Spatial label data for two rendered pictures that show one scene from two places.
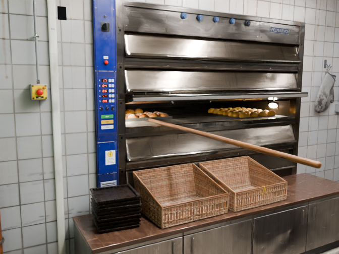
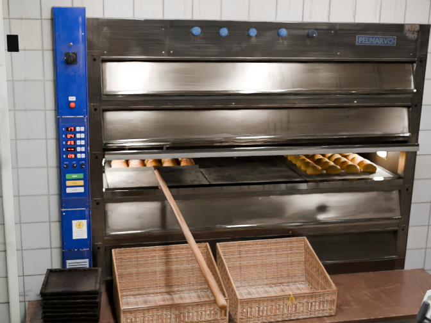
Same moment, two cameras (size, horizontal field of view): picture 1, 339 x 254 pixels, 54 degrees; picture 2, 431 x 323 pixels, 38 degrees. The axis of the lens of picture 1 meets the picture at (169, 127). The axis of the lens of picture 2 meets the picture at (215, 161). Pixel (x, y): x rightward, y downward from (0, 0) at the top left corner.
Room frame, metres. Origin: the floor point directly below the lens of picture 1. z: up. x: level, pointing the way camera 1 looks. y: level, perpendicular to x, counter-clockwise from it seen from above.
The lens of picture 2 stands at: (-0.54, -1.10, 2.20)
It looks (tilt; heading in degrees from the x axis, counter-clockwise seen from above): 14 degrees down; 15
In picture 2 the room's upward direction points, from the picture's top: 2 degrees clockwise
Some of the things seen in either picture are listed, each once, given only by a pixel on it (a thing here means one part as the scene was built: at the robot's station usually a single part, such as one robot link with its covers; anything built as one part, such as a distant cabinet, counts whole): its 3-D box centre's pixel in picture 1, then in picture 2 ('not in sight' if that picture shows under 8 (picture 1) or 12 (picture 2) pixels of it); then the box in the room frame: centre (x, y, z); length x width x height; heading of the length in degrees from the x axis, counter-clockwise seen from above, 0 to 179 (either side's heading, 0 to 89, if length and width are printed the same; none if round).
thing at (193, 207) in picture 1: (179, 191); (167, 285); (2.37, -0.08, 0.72); 0.56 x 0.49 x 0.28; 120
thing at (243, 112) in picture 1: (240, 111); (326, 157); (3.54, -0.77, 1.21); 0.61 x 0.48 x 0.06; 28
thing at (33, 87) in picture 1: (38, 91); not in sight; (2.13, 0.84, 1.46); 0.10 x 0.07 x 0.10; 118
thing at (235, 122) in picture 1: (220, 123); (260, 186); (2.90, -0.45, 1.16); 1.80 x 0.06 x 0.04; 118
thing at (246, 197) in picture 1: (241, 180); (273, 277); (2.65, -0.60, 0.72); 0.56 x 0.49 x 0.28; 120
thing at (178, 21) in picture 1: (222, 26); (266, 40); (2.90, -0.45, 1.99); 1.80 x 0.08 x 0.21; 118
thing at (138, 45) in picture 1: (224, 49); (266, 77); (2.88, -0.46, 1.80); 1.79 x 0.11 x 0.19; 118
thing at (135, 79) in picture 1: (223, 80); (264, 123); (2.88, -0.46, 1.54); 1.79 x 0.11 x 0.19; 118
